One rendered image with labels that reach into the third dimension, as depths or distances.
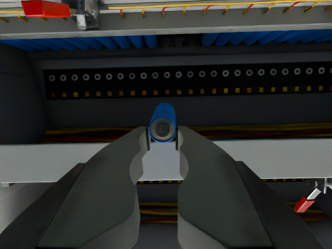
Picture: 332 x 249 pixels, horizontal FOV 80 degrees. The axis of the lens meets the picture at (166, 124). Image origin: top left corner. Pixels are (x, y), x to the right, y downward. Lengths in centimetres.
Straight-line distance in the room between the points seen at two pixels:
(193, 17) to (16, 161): 26
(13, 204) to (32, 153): 16
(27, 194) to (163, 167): 28
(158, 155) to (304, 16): 21
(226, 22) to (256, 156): 15
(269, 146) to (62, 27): 26
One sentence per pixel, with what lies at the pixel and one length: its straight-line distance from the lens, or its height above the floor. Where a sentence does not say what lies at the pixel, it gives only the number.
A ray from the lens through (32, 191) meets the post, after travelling 46.
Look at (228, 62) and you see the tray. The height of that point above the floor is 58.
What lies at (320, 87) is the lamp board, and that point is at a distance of 44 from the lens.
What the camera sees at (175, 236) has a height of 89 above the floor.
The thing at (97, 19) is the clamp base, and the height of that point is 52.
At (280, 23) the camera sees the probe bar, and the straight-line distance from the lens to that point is 26.
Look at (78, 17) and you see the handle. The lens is 21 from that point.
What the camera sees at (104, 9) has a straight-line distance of 24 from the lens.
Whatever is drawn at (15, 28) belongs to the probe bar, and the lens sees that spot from 28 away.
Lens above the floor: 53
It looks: 24 degrees up
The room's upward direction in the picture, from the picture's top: 178 degrees clockwise
